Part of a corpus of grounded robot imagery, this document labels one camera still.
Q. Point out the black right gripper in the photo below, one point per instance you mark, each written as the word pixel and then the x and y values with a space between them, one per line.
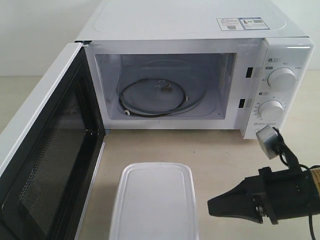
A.
pixel 277 195

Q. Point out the translucent plastic lidded container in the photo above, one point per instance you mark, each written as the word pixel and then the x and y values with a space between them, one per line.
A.
pixel 155 201

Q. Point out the white microwave door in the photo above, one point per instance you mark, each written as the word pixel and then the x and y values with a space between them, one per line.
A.
pixel 50 152

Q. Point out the white Midea microwave oven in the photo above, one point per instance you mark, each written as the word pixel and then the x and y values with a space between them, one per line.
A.
pixel 130 33

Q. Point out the glass turntable plate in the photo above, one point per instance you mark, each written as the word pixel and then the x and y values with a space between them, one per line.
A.
pixel 161 88

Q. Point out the white lower timer knob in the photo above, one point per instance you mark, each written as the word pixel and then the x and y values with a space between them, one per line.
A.
pixel 271 110

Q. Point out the white upper power knob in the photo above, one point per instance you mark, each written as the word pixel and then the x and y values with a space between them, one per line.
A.
pixel 281 79

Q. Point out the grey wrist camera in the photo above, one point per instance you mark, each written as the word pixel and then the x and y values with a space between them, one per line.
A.
pixel 268 139

